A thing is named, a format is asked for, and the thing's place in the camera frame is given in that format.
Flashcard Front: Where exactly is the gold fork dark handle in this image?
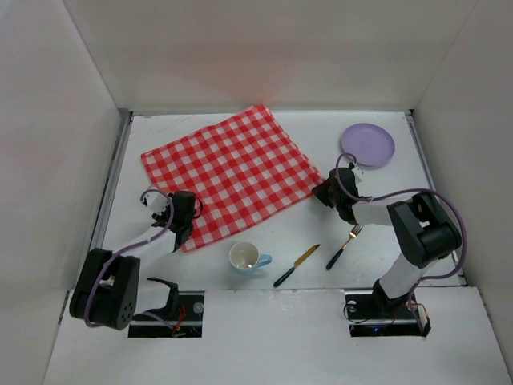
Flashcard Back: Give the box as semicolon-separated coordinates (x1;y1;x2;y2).
325;225;364;270

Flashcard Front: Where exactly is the gold knife dark handle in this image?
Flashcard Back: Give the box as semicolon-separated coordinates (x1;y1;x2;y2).
273;244;320;288

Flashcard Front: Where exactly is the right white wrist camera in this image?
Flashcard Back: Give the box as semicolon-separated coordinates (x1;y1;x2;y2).
351;166;364;184

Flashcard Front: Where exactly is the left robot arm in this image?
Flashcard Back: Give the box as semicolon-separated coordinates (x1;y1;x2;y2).
69;188;202;330

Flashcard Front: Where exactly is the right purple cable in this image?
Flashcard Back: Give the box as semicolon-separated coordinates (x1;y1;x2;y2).
334;152;468;286

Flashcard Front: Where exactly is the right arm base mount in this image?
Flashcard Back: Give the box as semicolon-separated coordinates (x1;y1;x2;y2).
343;290;431;338

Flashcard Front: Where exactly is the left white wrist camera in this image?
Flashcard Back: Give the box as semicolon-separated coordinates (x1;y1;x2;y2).
140;191;168;215

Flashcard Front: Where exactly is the purple cable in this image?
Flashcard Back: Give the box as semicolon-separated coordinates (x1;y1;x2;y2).
334;152;468;286
82;188;176;329

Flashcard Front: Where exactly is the white mug blue handle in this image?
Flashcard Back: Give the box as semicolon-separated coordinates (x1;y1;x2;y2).
228;242;273;275

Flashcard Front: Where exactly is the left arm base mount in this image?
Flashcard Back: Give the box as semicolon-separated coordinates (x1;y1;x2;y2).
127;278;205;338

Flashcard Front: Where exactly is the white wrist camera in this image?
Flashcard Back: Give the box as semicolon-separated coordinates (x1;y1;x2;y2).
351;166;364;184
140;191;168;215

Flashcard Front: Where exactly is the red white checkered cloth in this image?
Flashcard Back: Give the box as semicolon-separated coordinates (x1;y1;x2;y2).
140;106;322;252

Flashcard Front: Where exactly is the lilac plastic plate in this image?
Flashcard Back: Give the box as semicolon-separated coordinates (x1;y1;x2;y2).
341;123;396;168

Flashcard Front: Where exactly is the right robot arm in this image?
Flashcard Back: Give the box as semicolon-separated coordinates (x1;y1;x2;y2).
312;168;465;313

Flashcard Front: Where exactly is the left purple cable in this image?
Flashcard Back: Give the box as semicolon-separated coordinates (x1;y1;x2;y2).
82;188;176;329

